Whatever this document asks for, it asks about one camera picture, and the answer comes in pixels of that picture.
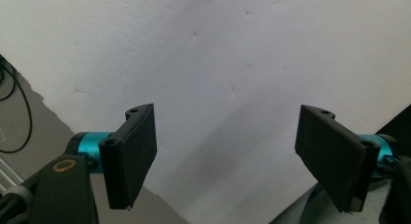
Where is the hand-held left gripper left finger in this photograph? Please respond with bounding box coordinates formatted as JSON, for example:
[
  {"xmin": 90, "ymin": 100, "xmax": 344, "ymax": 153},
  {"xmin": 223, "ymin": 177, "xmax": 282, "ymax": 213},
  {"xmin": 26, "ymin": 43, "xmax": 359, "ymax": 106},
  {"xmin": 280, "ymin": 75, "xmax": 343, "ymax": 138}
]
[{"xmin": 77, "ymin": 103, "xmax": 158, "ymax": 210}]

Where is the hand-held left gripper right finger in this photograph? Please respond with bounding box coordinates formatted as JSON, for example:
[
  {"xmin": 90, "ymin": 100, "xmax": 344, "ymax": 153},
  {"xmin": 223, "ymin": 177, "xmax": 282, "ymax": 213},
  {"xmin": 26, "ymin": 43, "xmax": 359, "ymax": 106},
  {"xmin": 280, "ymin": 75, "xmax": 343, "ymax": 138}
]
[{"xmin": 294, "ymin": 104, "xmax": 394, "ymax": 214}]

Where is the black cable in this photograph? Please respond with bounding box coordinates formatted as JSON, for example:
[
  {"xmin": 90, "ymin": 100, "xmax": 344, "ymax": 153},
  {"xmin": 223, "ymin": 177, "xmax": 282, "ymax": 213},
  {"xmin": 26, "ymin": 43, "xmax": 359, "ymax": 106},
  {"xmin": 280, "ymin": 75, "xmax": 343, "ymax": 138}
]
[{"xmin": 0, "ymin": 53, "xmax": 34, "ymax": 154}]

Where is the metal rail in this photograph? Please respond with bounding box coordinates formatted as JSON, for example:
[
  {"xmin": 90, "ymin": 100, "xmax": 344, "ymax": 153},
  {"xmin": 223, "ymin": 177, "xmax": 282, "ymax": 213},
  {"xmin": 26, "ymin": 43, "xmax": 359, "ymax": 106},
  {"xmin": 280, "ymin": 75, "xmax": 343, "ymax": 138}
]
[{"xmin": 0, "ymin": 154, "xmax": 25, "ymax": 193}]

